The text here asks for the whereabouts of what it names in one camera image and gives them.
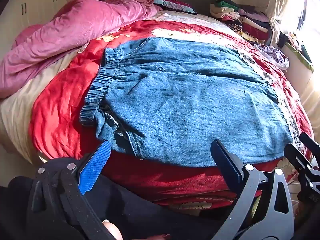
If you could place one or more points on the purple cloth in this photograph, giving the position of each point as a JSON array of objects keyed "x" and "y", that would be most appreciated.
[{"x": 273, "y": 55}]

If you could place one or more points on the green cloth on windowsill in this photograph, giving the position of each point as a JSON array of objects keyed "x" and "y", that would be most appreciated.
[{"x": 301, "y": 55}]

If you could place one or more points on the window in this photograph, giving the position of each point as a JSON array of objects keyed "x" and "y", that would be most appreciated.
[{"x": 308, "y": 7}]

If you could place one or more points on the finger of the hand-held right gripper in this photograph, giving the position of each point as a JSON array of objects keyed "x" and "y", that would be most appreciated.
[
  {"x": 295, "y": 156},
  {"x": 308, "y": 142}
]

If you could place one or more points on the cream mattress sheet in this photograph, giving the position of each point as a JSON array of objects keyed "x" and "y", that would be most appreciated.
[{"x": 15, "y": 110}]

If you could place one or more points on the red floral bedsheet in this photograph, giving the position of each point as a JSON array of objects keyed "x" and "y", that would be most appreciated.
[{"x": 62, "y": 105}]

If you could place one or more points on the white lace cover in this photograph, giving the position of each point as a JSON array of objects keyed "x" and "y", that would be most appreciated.
[{"x": 190, "y": 20}]

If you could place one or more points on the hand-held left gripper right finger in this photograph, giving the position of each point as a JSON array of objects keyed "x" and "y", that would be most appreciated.
[{"x": 228, "y": 163}]

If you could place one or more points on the cream wardrobe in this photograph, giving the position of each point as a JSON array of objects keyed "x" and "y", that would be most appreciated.
[{"x": 37, "y": 0}]

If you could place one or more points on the person's black clothing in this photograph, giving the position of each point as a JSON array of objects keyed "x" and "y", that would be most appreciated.
[{"x": 150, "y": 220}]

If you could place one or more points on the dark patterned pillow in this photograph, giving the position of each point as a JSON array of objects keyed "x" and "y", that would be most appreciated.
[{"x": 175, "y": 5}]

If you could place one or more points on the blue denim pants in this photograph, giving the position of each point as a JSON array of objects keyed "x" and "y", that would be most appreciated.
[{"x": 187, "y": 92}]

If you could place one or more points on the pink quilt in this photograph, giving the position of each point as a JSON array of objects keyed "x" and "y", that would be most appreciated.
[{"x": 62, "y": 30}]

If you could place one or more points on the cream curtain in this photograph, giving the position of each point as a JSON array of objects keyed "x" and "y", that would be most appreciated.
[{"x": 278, "y": 5}]

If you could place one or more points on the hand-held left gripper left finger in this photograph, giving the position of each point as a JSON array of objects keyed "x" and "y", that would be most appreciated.
[{"x": 96, "y": 166}]

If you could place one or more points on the pile of folded clothes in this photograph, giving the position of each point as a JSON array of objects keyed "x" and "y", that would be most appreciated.
[{"x": 245, "y": 20}]

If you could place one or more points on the human thumb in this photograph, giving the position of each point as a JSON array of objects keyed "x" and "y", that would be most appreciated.
[{"x": 112, "y": 231}]

